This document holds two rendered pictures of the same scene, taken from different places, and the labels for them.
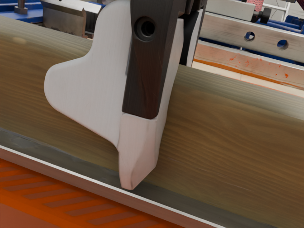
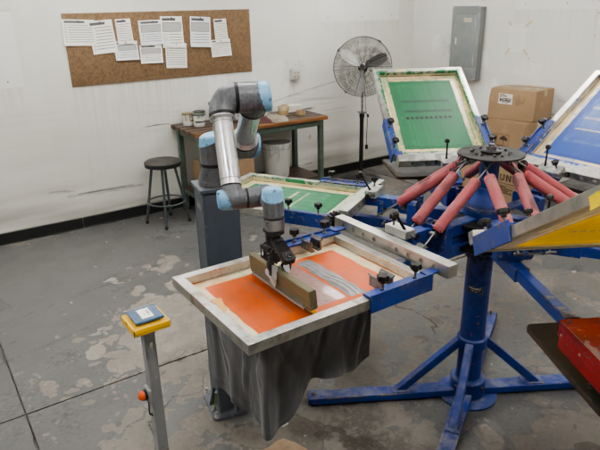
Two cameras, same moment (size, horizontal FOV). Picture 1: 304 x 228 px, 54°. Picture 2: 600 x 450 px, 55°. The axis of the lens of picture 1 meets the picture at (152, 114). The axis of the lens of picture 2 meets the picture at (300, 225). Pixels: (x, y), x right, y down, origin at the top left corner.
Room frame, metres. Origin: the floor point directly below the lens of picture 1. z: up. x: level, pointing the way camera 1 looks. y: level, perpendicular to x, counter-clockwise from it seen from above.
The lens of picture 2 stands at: (-1.14, -1.37, 1.94)
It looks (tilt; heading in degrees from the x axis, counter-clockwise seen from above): 21 degrees down; 44
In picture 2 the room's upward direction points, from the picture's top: 1 degrees counter-clockwise
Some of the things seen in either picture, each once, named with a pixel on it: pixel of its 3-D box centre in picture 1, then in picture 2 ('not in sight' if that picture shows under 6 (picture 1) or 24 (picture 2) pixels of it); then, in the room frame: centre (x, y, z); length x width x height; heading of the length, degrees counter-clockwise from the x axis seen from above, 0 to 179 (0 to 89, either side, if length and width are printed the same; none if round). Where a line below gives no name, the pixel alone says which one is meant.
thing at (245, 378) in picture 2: not in sight; (236, 361); (-0.04, 0.05, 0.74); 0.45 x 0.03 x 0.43; 78
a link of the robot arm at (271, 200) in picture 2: not in sight; (272, 203); (0.16, 0.03, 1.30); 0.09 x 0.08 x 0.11; 58
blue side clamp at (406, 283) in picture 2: not in sight; (398, 290); (0.43, -0.33, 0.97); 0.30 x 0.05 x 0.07; 168
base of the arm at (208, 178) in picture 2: not in sight; (214, 172); (0.38, 0.65, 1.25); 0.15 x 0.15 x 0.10
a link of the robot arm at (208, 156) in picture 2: not in sight; (213, 146); (0.39, 0.64, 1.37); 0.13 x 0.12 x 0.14; 148
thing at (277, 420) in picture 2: not in sight; (321, 364); (0.15, -0.20, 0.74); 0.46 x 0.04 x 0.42; 168
